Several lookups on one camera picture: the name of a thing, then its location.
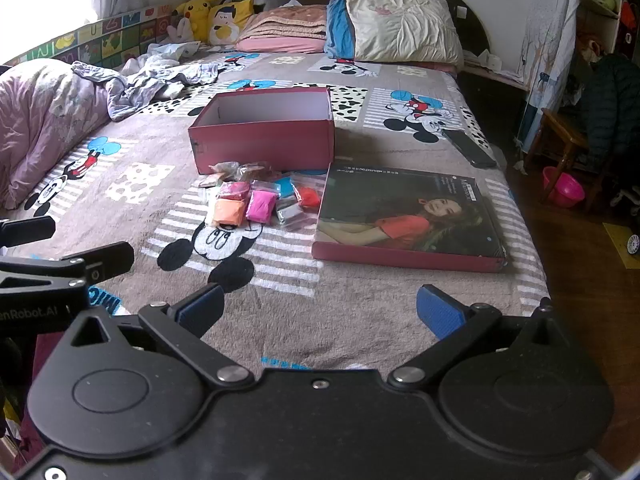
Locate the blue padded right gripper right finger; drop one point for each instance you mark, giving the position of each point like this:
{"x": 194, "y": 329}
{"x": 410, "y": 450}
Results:
{"x": 457, "y": 327}

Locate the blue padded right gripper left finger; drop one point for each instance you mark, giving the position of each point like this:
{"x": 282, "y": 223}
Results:
{"x": 178, "y": 328}

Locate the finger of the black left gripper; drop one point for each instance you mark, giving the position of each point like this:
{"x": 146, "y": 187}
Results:
{"x": 105, "y": 262}
{"x": 20, "y": 232}

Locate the orange clay bag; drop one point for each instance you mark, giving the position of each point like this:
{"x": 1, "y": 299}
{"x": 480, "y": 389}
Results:
{"x": 228, "y": 212}

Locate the magenta clay bag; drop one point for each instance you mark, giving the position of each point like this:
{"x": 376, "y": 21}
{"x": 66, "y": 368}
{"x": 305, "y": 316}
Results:
{"x": 260, "y": 206}

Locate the pink box lid with photo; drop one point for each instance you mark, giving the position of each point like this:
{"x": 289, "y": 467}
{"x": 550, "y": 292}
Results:
{"x": 406, "y": 219}

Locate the purple quilt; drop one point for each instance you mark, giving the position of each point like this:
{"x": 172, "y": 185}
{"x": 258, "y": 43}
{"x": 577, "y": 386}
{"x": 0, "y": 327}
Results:
{"x": 46, "y": 110}

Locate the dark pink clay bag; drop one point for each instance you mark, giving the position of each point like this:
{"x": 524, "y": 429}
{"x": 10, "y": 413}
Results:
{"x": 234, "y": 190}

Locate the grey clay bag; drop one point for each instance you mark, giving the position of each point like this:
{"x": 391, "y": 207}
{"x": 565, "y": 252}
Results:
{"x": 288, "y": 210}

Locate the tan clay bag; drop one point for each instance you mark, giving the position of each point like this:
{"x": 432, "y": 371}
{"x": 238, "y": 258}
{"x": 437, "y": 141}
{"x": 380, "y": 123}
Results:
{"x": 221, "y": 172}

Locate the black phone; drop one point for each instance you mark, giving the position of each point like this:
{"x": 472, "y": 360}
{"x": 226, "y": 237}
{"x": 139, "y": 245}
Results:
{"x": 473, "y": 153}

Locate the blue clay bag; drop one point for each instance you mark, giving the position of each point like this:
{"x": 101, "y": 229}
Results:
{"x": 285, "y": 186}

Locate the brown clay bag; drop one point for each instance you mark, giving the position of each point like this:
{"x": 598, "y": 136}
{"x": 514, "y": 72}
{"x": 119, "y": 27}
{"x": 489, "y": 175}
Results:
{"x": 257, "y": 171}

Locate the pink plastic basin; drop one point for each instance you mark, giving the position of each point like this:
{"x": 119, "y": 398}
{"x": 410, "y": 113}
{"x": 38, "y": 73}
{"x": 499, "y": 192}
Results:
{"x": 567, "y": 193}

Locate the red clay bag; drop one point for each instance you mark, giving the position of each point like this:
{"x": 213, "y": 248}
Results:
{"x": 308, "y": 193}

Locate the crumpled grey clothes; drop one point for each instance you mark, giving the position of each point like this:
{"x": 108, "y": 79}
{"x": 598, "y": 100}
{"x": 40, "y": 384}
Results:
{"x": 162, "y": 72}

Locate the wooden stool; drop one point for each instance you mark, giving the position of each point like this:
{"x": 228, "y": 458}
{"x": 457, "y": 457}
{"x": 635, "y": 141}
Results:
{"x": 556, "y": 138}

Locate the pink cardboard box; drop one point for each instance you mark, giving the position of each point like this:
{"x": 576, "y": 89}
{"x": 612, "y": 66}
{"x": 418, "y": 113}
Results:
{"x": 288, "y": 128}

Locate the yellow Pikachu plush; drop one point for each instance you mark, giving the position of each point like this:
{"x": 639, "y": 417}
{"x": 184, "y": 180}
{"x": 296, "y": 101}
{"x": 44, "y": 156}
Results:
{"x": 189, "y": 21}

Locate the yellow cartoon pillow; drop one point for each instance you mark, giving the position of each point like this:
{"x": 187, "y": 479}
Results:
{"x": 227, "y": 20}

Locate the cream pillow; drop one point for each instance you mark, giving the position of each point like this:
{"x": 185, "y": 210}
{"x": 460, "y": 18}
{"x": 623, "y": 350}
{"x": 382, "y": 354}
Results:
{"x": 396, "y": 31}

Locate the folded pink blanket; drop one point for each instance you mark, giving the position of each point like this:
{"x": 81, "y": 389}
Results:
{"x": 286, "y": 29}

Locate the colourful wall mat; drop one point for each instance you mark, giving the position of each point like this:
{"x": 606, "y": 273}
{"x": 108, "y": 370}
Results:
{"x": 110, "y": 42}

